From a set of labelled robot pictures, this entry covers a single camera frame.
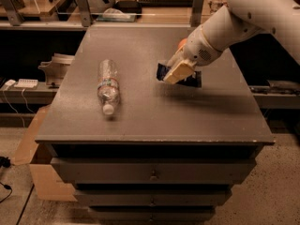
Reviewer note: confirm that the white charger with cable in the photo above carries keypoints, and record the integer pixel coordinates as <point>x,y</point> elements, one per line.
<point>8,85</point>

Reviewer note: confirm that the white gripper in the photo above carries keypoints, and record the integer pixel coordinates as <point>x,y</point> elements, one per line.
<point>199,51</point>

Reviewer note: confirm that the clear plastic bag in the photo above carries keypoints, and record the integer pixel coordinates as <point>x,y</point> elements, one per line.
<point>116,15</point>

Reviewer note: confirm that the beige plastic machine part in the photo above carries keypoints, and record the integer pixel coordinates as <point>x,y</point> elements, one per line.
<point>56,69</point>

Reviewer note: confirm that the black pouch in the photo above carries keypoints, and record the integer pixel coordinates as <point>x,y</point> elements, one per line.
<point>129,6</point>

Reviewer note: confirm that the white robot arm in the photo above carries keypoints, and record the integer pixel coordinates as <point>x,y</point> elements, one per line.
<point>236,21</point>

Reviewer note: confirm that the grey drawer cabinet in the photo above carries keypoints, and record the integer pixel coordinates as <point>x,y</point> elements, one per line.
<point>219,120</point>

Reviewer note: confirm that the clear plastic water bottle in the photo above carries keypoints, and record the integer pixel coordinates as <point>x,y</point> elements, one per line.
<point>108,91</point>

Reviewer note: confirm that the white power strip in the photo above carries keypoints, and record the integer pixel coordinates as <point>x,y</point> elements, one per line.
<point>26,83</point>

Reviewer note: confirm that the cardboard box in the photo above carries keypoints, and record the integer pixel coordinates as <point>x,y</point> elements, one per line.
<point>49,186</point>

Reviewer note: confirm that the grey drawer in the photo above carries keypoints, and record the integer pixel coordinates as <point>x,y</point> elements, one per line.
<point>152,213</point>
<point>152,171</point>
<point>152,197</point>

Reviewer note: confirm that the middle grey drawer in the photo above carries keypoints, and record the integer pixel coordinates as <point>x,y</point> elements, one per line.
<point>152,197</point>

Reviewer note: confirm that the grey metal shelf rail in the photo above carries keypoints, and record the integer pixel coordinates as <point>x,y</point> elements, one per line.
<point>79,15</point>

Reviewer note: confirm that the black keyboard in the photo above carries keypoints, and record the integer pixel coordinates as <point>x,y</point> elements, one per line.
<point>165,2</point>

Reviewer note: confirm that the blue rxbar blueberry wrapper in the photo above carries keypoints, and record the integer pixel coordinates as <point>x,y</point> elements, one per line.
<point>194,80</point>

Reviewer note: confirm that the bottom grey drawer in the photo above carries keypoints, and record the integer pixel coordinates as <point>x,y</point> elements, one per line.
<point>152,213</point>

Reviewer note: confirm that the top grey drawer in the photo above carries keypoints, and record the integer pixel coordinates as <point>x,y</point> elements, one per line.
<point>152,171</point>

